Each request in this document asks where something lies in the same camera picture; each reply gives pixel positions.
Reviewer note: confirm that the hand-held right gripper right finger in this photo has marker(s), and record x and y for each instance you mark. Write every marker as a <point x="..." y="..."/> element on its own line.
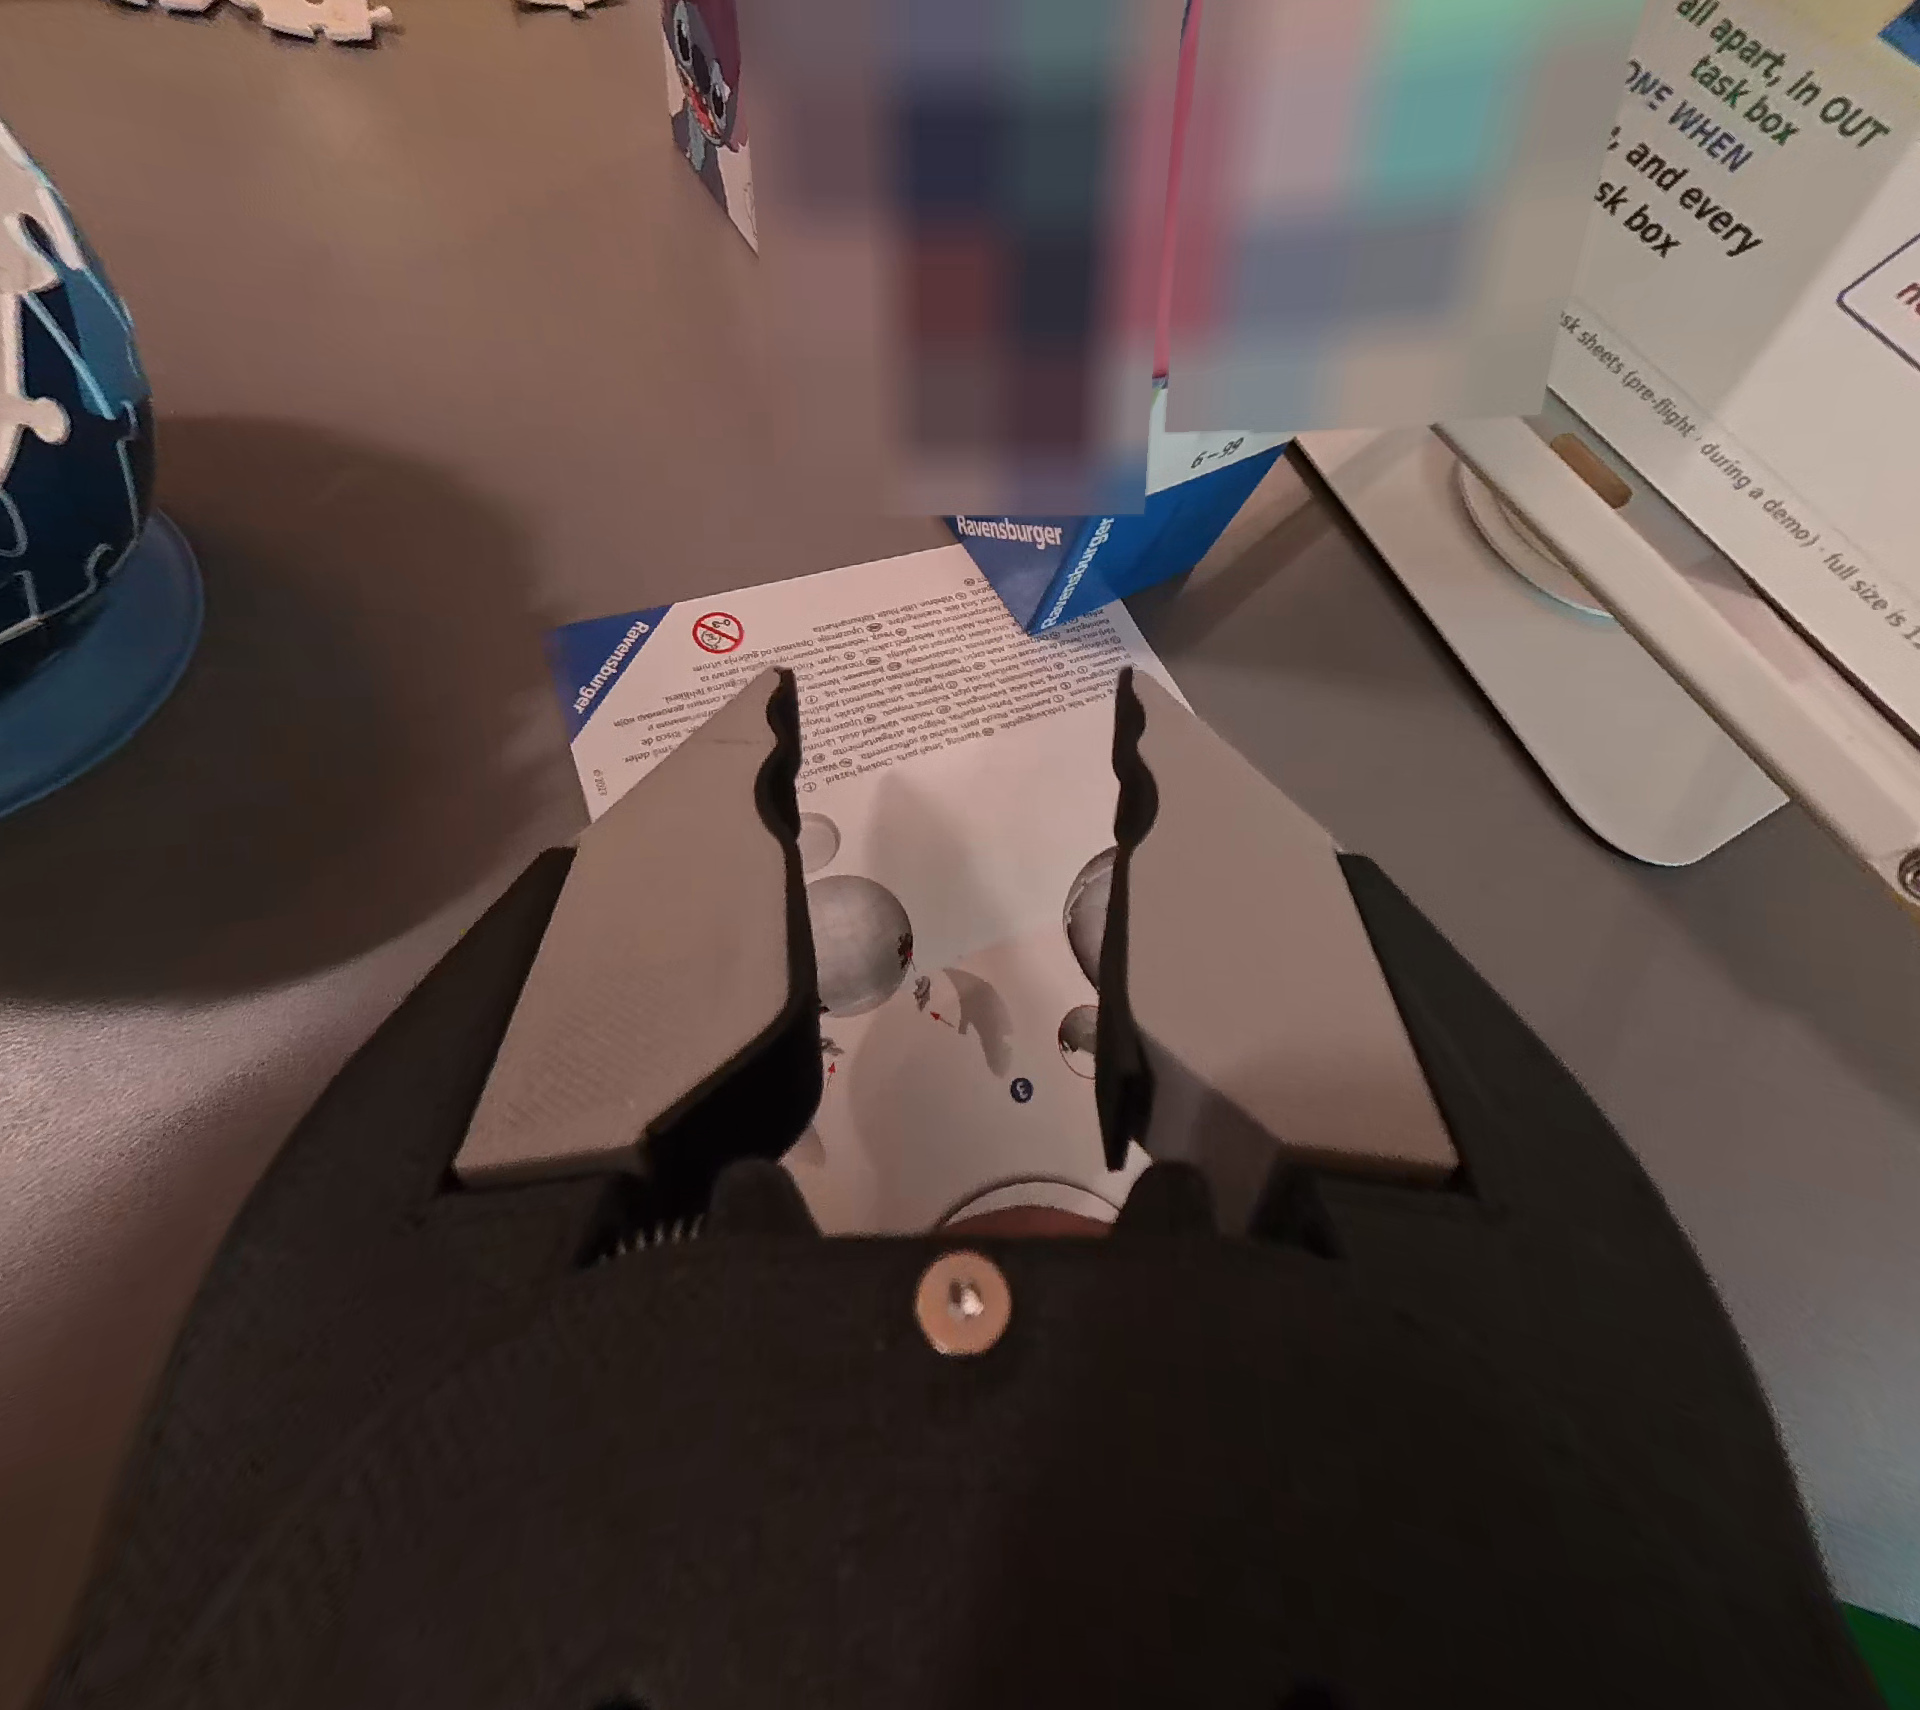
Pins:
<point x="1290" y="990"/>

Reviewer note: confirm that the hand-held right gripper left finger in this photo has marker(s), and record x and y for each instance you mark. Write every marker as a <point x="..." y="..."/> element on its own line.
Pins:
<point x="630" y="990"/>

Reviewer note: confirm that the blue ball stand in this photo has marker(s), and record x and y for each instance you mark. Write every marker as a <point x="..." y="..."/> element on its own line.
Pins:
<point x="105" y="690"/>

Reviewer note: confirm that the blue puzzle ball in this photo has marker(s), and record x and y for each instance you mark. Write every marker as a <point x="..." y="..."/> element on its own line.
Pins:
<point x="60" y="390"/>

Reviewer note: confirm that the printed puzzle box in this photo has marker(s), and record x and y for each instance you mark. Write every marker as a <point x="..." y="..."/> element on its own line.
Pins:
<point x="704" y="15"/>

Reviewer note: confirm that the person's right hand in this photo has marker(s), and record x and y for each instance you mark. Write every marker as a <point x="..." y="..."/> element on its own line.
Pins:
<point x="1034" y="1225"/>

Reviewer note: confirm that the white instruction leaflet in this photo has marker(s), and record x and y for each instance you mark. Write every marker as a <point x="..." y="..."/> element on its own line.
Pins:
<point x="930" y="721"/>

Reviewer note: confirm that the white printed task sheet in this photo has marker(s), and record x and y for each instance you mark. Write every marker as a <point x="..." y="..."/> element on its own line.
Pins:
<point x="1770" y="315"/>

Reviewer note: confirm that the green plastic crate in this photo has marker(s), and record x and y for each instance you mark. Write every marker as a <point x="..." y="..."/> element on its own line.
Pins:
<point x="1887" y="1665"/>

